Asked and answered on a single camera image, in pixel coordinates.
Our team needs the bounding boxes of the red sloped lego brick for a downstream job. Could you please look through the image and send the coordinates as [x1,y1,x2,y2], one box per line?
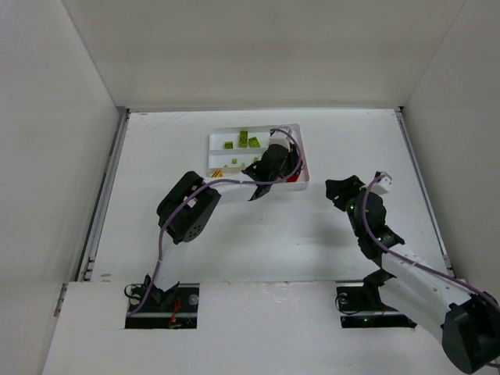
[287,174,300,183]

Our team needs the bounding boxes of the green sloped lego brick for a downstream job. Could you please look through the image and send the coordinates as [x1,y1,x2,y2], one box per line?
[248,137,261,148]

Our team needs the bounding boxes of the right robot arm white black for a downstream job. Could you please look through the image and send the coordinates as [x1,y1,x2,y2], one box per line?
[325,172,499,374]

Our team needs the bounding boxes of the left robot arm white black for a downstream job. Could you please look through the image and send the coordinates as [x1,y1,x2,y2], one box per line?
[141,141,302,302]

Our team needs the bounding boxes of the white divided sorting tray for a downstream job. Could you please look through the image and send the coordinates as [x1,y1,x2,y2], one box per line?
[207,123,310,191]

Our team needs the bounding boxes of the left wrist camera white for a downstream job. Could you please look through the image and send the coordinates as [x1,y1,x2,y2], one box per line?
[269,127,291,150]

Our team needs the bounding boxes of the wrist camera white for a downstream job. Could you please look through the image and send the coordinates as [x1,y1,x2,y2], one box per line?
[269,127,291,150]
[370,171,392,195]

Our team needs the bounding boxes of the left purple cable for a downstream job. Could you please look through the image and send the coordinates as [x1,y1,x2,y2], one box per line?
[124,127,304,317]

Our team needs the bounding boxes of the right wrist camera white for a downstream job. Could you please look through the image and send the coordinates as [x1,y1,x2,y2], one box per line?
[370,171,392,195]

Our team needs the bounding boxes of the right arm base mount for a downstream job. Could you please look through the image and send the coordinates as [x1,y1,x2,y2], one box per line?
[334,270,417,329]

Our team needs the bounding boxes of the right aluminium rail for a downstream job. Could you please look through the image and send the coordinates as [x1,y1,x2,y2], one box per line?
[395,106,455,277]

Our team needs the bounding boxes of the aluminium rail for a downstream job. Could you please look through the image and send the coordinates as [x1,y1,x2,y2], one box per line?
[395,106,455,277]
[71,106,130,281]

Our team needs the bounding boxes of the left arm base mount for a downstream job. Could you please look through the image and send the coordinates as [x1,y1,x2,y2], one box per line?
[123,275,200,330]

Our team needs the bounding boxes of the left aluminium rail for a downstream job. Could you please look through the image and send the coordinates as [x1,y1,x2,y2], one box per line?
[71,106,130,281]

